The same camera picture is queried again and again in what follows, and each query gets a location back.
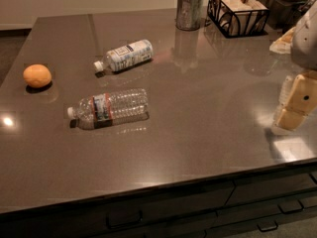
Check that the grey robot gripper body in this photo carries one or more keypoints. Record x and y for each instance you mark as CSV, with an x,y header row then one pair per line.
x,y
305,42

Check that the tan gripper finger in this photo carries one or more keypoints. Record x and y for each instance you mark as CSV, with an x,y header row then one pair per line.
x,y
301,102
285,90

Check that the clear water bottle red label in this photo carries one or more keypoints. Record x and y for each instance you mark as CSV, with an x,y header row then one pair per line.
x,y
110,108

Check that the blue label plastic bottle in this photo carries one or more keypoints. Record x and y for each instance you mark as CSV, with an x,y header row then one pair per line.
x,y
126,56

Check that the snack bag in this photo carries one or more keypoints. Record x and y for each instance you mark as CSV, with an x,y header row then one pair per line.
x,y
282,45

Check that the dark box with nuts jar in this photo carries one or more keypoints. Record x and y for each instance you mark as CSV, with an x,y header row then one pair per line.
x,y
284,14

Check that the metal utensil cup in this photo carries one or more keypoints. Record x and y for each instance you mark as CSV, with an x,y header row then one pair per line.
x,y
188,14

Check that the orange fruit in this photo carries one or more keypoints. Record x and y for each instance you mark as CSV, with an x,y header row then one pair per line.
x,y
37,75

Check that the black wire napkin basket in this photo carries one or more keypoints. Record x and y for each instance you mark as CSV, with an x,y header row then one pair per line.
x,y
237,18

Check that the black drawer handle right upper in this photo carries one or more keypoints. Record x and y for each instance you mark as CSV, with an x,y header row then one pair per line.
x,y
290,207

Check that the black drawer handle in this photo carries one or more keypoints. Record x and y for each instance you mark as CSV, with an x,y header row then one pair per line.
x,y
290,207
122,219
267,226

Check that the black drawer handle right lower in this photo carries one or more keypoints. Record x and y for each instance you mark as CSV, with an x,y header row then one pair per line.
x,y
267,226

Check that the black drawer handle left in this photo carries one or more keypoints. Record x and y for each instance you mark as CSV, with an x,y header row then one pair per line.
x,y
122,219

